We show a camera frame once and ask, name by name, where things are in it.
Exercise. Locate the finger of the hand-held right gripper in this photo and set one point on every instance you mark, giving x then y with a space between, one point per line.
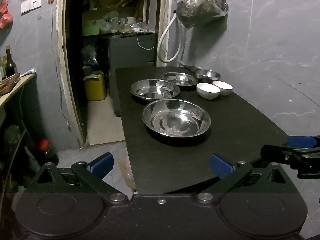
300 141
275 152

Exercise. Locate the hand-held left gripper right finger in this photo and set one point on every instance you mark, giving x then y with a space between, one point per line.
221 168

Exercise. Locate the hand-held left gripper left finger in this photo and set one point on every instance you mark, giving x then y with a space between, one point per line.
102 165

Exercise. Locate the large steel bowl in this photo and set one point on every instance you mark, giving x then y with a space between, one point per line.
175 120

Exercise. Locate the white ceramic bowl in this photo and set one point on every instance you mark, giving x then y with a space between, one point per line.
208 91
223 87

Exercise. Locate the shallow steel plate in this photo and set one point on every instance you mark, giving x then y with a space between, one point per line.
155 88
179 78

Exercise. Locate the small steel bowl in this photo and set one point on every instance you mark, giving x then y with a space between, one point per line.
207 74

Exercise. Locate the red-capped dark bottle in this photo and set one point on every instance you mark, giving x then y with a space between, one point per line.
47 152

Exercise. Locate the yellow plastic jerrycan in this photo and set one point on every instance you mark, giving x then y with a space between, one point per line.
96 90

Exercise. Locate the black plastic bag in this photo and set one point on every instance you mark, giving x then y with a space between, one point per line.
90 60

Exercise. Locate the dark grey cabinet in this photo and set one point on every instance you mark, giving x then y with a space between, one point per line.
130 55

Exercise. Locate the wooden counter shelf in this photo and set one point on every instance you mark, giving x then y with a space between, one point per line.
22 80

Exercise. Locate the white utensil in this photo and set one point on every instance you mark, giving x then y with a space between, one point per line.
28 72

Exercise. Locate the dark glass bottle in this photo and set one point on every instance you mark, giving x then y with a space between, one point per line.
10 67

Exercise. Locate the green box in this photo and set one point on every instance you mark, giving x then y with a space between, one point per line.
91 30

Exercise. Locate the cluttered storage shelf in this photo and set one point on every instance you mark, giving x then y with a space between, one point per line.
112 22

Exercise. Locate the clear plastic bag of greens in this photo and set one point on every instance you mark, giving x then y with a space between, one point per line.
200 5

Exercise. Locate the red plastic bag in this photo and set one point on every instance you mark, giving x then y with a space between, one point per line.
3 7
6 21

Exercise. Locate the pale door frame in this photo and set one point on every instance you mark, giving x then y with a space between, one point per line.
63 55

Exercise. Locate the white wall switch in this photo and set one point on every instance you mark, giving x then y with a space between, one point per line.
31 4

